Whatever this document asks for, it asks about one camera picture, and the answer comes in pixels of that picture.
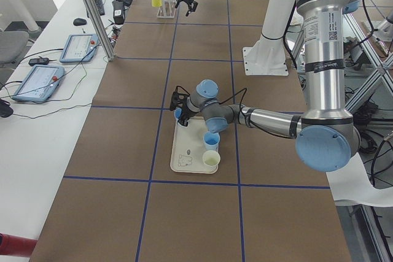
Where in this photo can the light blue plastic cup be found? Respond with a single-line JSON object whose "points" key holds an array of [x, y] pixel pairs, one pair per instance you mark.
{"points": [[177, 113]]}

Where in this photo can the cream plastic cup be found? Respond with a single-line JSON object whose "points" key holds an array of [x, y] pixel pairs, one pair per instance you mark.
{"points": [[211, 159]]}

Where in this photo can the cream serving tray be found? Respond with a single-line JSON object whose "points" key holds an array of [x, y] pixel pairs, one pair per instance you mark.
{"points": [[188, 147]]}

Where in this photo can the black desktop box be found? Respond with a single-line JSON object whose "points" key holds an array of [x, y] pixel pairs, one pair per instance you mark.
{"points": [[118, 12]]}

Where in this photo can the black keyboard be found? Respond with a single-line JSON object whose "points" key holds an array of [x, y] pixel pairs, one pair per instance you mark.
{"points": [[100, 6]]}

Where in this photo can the black computer mouse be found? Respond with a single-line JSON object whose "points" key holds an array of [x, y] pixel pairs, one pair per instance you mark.
{"points": [[79, 22]]}

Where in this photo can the far teach pendant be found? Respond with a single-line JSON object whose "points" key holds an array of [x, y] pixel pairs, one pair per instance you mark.
{"points": [[79, 48]]}

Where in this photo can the teach pendant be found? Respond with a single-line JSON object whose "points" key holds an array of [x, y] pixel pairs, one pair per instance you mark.
{"points": [[39, 84], [79, 48]]}

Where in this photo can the near teach pendant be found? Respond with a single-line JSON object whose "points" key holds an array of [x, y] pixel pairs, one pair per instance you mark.
{"points": [[39, 84]]}

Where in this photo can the black power adapter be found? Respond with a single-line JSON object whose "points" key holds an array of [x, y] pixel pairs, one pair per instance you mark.
{"points": [[38, 61]]}

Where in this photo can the grey office chair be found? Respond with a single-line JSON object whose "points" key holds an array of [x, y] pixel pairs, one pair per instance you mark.
{"points": [[12, 45]]}

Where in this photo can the white plastic chair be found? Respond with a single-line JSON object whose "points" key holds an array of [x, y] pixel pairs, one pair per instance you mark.
{"points": [[350, 186]]}

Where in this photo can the red water bottle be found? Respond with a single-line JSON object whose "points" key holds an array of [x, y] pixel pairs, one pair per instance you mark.
{"points": [[17, 246]]}

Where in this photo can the white wire cup rack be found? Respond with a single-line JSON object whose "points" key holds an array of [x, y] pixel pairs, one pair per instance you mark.
{"points": [[167, 10]]}

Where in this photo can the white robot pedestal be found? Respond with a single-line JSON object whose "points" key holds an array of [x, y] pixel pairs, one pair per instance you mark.
{"points": [[267, 56]]}

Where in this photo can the aluminium frame post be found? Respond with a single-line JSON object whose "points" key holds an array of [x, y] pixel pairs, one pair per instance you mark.
{"points": [[99, 28]]}

